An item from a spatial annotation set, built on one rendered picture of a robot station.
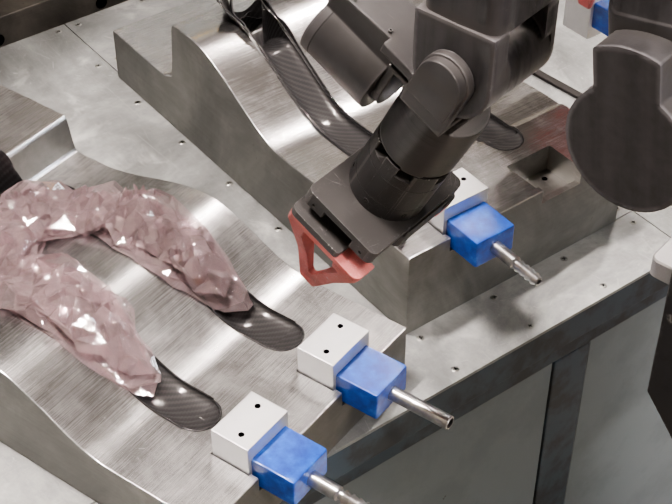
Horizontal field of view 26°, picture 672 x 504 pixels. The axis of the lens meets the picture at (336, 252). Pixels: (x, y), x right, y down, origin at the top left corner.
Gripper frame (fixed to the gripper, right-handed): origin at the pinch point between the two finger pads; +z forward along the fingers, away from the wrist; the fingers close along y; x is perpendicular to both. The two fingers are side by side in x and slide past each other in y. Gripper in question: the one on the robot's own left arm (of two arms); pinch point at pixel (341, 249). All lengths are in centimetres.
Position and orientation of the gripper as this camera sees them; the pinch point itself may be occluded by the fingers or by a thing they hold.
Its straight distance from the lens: 107.5
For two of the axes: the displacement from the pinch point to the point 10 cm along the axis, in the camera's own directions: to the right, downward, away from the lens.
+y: -6.3, 5.1, -5.8
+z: -3.5, 4.8, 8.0
